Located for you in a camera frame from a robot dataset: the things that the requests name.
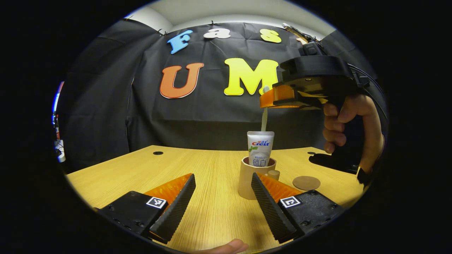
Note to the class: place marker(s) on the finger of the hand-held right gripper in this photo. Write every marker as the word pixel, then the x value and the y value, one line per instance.
pixel 279 97

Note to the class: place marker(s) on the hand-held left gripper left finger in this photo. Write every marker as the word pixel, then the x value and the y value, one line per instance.
pixel 176 208

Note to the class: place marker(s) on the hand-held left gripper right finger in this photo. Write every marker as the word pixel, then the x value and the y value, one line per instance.
pixel 270 208

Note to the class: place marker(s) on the pale green toothbrush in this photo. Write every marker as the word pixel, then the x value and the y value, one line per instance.
pixel 264 120

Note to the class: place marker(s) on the beige cup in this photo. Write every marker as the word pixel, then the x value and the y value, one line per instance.
pixel 247 183

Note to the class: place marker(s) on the round brown coaster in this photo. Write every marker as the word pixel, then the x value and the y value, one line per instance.
pixel 306 183

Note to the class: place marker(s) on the white toothpaste tube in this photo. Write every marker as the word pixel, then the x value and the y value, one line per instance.
pixel 260 151

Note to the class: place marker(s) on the wooden desktop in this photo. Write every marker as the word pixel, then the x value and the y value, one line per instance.
pixel 197 158

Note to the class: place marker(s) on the black backdrop cloth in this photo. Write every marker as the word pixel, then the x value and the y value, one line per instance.
pixel 212 116

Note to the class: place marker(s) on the red bottle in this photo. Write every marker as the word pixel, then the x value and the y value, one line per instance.
pixel 57 132

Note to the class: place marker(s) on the computer monitor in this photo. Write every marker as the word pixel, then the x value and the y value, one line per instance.
pixel 57 98

